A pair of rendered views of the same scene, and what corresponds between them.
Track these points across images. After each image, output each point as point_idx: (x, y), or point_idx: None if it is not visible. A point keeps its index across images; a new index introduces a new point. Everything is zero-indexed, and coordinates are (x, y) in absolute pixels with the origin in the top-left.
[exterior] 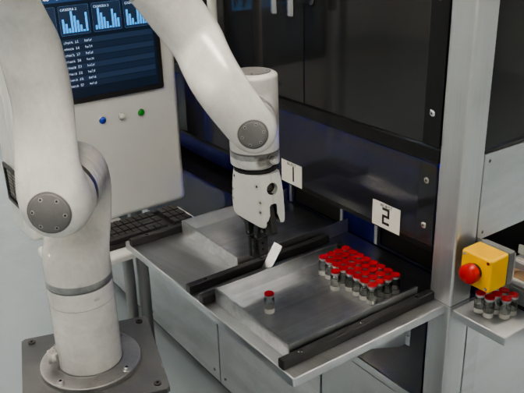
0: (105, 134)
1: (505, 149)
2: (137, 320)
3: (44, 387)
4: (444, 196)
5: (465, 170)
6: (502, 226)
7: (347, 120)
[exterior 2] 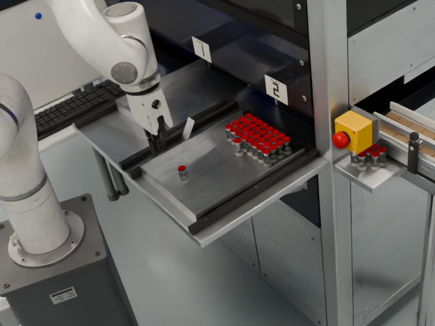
0: (43, 27)
1: (368, 28)
2: (82, 198)
3: (12, 265)
4: (316, 76)
5: (329, 55)
6: (373, 90)
7: (235, 8)
